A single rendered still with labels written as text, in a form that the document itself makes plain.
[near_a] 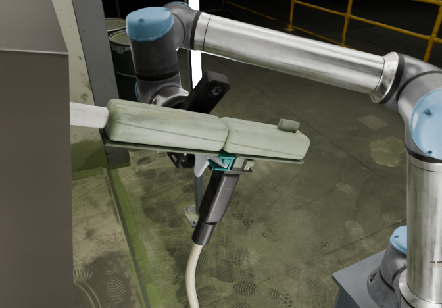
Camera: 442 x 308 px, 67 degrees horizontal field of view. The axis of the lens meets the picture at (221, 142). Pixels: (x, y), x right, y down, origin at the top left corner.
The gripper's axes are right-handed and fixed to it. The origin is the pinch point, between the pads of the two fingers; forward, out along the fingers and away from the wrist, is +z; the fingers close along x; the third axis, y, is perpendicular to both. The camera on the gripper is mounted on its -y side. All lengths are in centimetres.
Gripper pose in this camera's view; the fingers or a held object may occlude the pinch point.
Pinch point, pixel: (235, 158)
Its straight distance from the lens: 48.4
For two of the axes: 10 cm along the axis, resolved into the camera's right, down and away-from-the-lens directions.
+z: 4.6, 4.5, -7.7
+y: -3.4, 8.9, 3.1
